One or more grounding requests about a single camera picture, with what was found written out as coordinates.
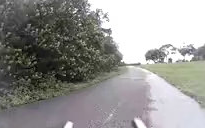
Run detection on distant row of trees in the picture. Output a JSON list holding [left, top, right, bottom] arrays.
[[144, 42, 205, 65]]

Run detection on dense leafy bushes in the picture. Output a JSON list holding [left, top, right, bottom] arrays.
[[0, 0, 125, 98]]

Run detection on grey asphalt path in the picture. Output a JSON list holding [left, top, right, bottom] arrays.
[[0, 65, 205, 128]]

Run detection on sloping green grass field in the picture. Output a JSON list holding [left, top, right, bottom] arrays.
[[139, 60, 205, 114]]

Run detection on grass verge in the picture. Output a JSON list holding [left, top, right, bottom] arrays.
[[0, 66, 128, 112]]

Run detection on robot's own part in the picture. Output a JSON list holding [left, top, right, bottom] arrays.
[[132, 117, 148, 128], [63, 120, 75, 128]]

